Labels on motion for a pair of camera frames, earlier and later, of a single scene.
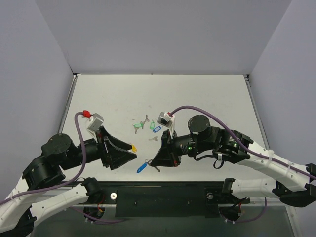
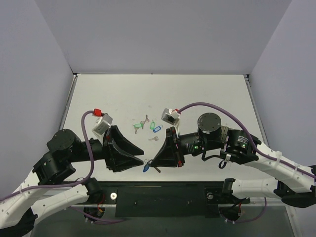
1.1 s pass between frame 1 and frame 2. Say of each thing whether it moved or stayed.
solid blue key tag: moved
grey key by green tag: stayed
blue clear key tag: stayed
